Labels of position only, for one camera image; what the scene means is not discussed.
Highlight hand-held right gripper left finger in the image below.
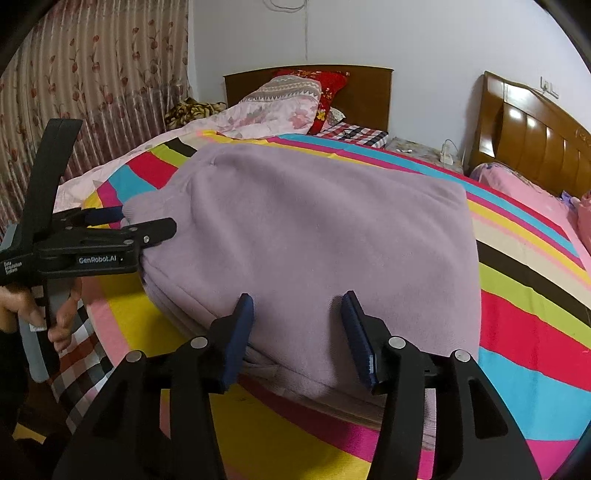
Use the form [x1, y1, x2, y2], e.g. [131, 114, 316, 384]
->
[53, 292, 256, 480]

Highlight cloth-covered nightstand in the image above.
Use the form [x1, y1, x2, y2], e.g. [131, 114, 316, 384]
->
[384, 136, 465, 174]

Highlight thin wall cable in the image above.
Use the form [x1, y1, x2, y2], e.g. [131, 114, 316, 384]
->
[267, 0, 309, 63]

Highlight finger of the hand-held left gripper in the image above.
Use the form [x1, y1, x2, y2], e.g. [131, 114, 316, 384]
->
[53, 206, 127, 228]
[64, 217, 178, 253]

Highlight red floral pillow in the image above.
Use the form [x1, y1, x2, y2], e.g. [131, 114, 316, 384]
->
[272, 68, 349, 136]

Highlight dark wooden headboard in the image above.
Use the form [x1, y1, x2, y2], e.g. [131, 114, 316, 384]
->
[223, 65, 394, 134]

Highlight zigzag patterned pillow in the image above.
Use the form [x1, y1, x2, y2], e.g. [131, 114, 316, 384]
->
[240, 76, 324, 104]

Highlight pink floral quilt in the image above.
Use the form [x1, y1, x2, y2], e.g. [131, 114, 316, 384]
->
[53, 99, 319, 215]

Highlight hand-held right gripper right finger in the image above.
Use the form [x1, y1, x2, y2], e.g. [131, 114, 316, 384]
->
[340, 290, 543, 480]

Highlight glossy light wooden headboard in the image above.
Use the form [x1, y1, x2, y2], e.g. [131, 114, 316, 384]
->
[468, 71, 591, 199]

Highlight brown patterned blanket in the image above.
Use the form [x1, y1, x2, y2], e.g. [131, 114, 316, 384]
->
[165, 98, 228, 132]

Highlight person's left hand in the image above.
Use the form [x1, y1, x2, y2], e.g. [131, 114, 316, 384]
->
[0, 278, 84, 354]

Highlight lilac fleece pants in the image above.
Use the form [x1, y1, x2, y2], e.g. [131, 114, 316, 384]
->
[121, 144, 483, 453]

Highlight rainbow striped blanket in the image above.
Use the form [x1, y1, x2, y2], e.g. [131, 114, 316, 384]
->
[11, 130, 591, 480]

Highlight floral pleated curtain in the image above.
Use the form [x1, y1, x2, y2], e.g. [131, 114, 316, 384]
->
[0, 0, 192, 227]

